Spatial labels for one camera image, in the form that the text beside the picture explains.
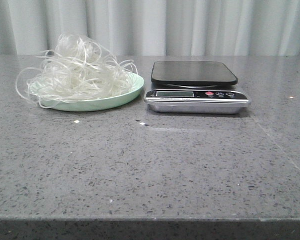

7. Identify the white translucent vermicelli bundle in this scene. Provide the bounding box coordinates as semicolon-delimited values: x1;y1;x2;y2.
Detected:
15;33;138;108

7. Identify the black and silver kitchen scale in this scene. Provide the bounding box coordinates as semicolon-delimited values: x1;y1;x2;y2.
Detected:
144;60;251;115

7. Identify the light green round plate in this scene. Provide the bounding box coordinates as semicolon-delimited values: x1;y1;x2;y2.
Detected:
28;72;144;112

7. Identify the white pleated curtain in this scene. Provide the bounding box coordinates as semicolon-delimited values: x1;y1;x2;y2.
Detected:
0;0;300;56

